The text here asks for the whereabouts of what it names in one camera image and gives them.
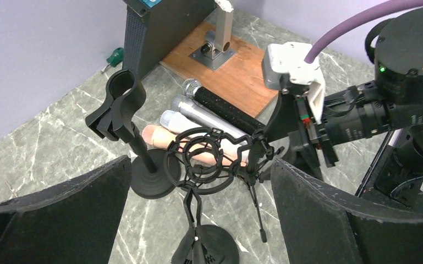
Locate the wooden board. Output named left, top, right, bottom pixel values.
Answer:
left=160, top=21, right=277, bottom=117

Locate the shock mount tripod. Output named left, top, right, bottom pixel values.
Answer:
left=163, top=127, right=284, bottom=243

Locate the green screwdriver handle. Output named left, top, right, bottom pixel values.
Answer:
left=100, top=47, right=124, bottom=73

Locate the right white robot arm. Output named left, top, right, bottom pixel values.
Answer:
left=262, top=1, right=423, bottom=213

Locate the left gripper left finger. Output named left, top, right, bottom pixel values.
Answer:
left=0, top=155, right=131, bottom=263

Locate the silver grey microphone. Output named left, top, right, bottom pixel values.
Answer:
left=170, top=95, right=248, bottom=139

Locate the white microphone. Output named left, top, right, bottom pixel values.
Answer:
left=160, top=110, right=249, bottom=164

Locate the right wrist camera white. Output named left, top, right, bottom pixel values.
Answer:
left=262, top=42, right=326, bottom=124

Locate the metal bracket with tube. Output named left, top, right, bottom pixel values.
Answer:
left=189, top=0, right=236, bottom=72

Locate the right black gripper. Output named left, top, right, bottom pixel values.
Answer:
left=263, top=95, right=339, bottom=180

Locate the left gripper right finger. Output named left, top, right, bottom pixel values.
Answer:
left=271, top=159, right=423, bottom=263

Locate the black mic stand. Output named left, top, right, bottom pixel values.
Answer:
left=171, top=188, right=240, bottom=264
left=85, top=69, right=182, bottom=200

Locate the blue network switch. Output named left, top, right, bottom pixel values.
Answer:
left=123, top=0, right=216, bottom=79

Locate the pink microphone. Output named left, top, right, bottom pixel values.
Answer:
left=142, top=125, right=240, bottom=166

